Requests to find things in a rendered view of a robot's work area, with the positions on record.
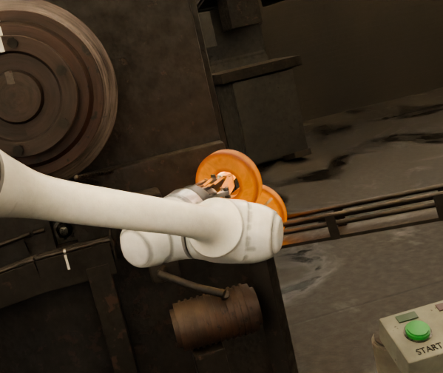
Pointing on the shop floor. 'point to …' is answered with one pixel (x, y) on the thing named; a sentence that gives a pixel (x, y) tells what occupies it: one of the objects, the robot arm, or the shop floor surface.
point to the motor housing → (215, 325)
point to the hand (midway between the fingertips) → (226, 176)
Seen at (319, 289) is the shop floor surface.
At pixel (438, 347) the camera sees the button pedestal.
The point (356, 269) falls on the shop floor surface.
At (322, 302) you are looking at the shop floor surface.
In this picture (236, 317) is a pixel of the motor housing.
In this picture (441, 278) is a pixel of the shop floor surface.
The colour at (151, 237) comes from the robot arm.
